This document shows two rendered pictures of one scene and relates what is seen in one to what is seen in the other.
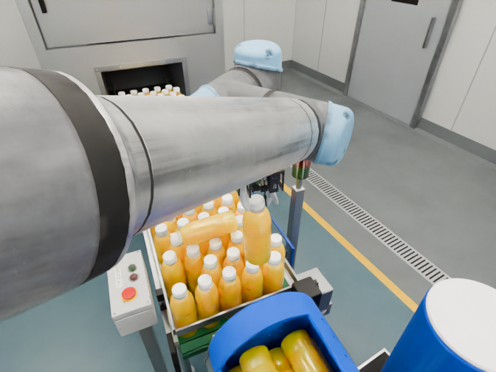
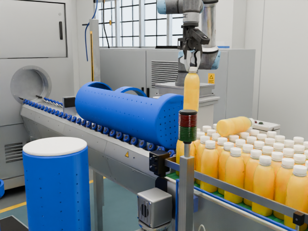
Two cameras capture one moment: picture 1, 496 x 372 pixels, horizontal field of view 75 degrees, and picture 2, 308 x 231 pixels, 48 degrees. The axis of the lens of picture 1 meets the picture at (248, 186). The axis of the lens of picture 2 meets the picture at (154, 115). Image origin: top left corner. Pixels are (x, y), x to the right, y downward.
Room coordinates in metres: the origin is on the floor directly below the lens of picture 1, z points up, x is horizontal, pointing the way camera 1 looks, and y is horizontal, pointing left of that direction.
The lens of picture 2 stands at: (2.03, -0.61, 1.47)
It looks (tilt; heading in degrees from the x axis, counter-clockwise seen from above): 11 degrees down; 165
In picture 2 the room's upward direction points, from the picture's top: straight up
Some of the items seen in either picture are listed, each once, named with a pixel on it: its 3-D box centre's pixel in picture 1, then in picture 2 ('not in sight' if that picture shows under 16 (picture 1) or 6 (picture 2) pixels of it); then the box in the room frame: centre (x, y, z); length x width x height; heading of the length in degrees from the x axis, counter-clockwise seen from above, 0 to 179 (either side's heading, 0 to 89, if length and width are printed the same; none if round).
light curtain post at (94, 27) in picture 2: not in sight; (96, 117); (-1.03, -0.29, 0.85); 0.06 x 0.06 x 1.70; 23
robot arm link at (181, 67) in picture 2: not in sight; (188, 59); (-0.05, 0.19, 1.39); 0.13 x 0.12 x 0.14; 58
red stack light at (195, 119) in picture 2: (302, 159); (187, 119); (0.96, -0.19, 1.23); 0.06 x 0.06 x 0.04
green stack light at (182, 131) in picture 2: (300, 169); (187, 132); (0.96, -0.19, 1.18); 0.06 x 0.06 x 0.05
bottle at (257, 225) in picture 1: (257, 232); (191, 90); (0.56, -0.02, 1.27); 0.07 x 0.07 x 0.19
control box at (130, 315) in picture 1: (131, 290); (256, 132); (0.54, 0.34, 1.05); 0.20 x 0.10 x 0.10; 23
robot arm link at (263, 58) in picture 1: (257, 80); (191, 1); (0.52, -0.01, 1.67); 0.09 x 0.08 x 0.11; 148
